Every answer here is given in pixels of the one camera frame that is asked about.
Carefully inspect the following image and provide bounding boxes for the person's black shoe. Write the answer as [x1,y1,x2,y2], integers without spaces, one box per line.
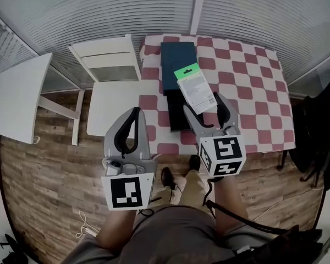
[188,155,202,173]
[160,167,178,190]

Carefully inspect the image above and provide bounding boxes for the red white checkered tablecloth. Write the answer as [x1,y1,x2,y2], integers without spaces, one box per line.
[138,34,297,155]

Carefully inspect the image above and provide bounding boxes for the person's khaki trousers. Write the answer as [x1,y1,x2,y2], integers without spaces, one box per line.
[150,169,213,213]

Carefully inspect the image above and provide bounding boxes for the black bag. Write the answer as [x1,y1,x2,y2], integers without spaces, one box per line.
[235,224,330,264]

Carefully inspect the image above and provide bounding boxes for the person's black right shoe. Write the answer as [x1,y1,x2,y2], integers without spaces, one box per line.
[188,155,202,173]

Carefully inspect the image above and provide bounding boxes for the white green box of bandages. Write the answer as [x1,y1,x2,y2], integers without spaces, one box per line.
[173,62,218,116]

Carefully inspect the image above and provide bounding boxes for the person's left forearm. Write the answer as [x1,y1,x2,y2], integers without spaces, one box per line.
[96,208,138,256]

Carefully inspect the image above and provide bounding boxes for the person's grey shirt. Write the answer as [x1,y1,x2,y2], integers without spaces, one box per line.
[60,204,239,264]

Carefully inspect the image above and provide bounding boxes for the person's right forearm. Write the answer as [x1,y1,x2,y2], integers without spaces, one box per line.
[208,175,249,238]

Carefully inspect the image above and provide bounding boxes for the white window post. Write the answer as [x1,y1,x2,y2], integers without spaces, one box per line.
[189,0,208,35]

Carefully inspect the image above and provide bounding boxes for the dark blue box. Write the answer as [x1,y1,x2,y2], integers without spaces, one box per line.
[159,41,205,133]

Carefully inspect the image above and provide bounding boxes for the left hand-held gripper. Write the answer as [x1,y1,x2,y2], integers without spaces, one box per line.
[101,107,158,211]

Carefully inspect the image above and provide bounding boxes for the black stand base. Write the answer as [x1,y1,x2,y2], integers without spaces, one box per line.
[0,233,29,264]

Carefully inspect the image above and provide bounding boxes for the white floor cable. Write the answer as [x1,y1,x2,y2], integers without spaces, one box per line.
[75,210,98,239]

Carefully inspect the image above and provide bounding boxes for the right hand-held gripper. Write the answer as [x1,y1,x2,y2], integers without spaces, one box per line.
[183,91,247,178]

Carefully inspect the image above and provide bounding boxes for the black office chair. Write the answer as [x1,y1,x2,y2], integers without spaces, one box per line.
[288,72,330,190]

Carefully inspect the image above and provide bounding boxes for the white chair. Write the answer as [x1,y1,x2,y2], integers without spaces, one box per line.
[68,34,161,147]

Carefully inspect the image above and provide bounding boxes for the person's black left shoe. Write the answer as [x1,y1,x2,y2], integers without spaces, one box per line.
[160,167,178,190]

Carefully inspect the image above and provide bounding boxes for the white side table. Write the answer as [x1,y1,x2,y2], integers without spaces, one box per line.
[0,52,85,145]

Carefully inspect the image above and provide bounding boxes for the black table leg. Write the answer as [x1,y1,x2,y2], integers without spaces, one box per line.
[276,149,289,172]

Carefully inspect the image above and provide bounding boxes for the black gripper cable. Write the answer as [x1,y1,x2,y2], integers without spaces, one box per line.
[202,175,294,235]

